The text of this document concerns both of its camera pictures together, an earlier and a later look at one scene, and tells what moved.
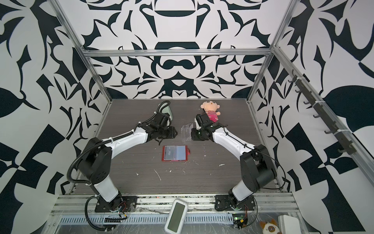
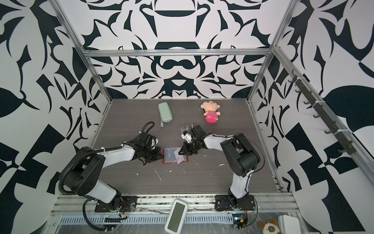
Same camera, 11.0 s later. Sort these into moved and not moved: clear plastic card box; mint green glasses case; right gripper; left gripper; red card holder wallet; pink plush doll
Moved: right gripper; left gripper
Not moved: pink plush doll; mint green glasses case; clear plastic card box; red card holder wallet
